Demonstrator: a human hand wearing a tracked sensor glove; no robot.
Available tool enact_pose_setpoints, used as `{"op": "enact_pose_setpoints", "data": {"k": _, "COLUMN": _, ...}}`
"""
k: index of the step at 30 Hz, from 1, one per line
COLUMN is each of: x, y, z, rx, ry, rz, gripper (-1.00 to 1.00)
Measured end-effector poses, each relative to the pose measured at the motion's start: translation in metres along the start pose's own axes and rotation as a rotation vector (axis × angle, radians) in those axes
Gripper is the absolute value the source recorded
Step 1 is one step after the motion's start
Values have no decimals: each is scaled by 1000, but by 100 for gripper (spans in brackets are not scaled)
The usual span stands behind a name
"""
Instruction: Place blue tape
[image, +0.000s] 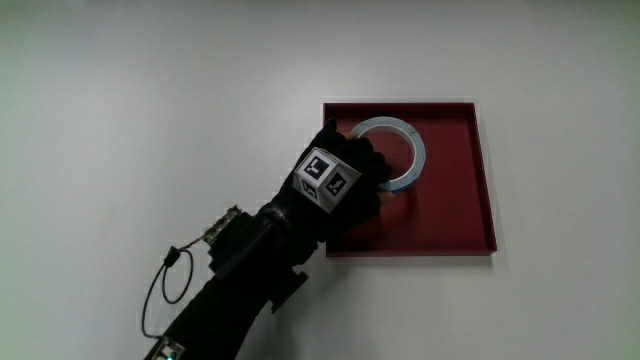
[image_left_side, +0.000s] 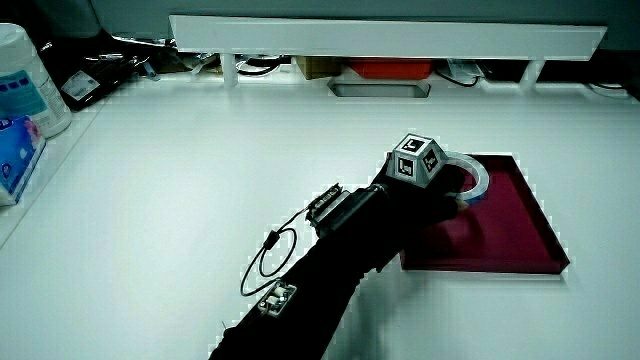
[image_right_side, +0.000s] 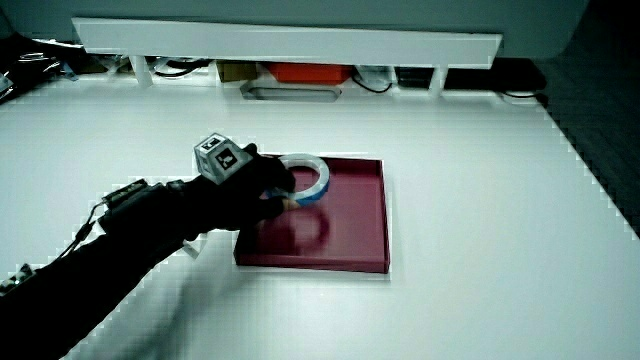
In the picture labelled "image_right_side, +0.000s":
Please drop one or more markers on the dark red tray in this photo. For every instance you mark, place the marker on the dark red tray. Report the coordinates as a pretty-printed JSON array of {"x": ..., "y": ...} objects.
[{"x": 345, "y": 225}]

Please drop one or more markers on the white shelf riser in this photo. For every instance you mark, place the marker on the white shelf riser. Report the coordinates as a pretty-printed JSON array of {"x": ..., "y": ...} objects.
[{"x": 300, "y": 45}]

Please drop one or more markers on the person's left forearm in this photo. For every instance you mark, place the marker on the person's left forearm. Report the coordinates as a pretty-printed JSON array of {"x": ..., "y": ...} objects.
[{"x": 100, "y": 260}]

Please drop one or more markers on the blue tape roll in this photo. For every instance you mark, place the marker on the blue tape roll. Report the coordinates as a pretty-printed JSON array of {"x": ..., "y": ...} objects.
[{"x": 320, "y": 175}]

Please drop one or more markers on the black flat device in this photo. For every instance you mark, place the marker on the black flat device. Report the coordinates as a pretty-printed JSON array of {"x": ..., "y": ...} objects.
[{"x": 480, "y": 75}]

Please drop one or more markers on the orange box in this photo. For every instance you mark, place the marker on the orange box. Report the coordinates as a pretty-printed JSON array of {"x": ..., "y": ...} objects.
[{"x": 310, "y": 72}]

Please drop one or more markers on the brown cardboard box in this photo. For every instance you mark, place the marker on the brown cardboard box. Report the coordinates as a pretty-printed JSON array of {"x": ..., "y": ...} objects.
[{"x": 236, "y": 71}]

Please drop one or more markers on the black plastic bag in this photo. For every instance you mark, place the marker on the black plastic bag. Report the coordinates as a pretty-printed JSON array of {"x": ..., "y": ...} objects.
[{"x": 30, "y": 62}]

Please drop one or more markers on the white adapter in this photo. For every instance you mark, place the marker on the white adapter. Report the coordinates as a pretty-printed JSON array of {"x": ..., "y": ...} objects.
[{"x": 376, "y": 74}]

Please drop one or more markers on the person's left hand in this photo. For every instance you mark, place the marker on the person's left hand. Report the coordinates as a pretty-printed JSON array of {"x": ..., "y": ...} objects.
[{"x": 235, "y": 192}]

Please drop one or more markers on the grey oval tray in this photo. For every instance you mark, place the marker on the grey oval tray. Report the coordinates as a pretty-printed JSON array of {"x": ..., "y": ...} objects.
[{"x": 290, "y": 93}]

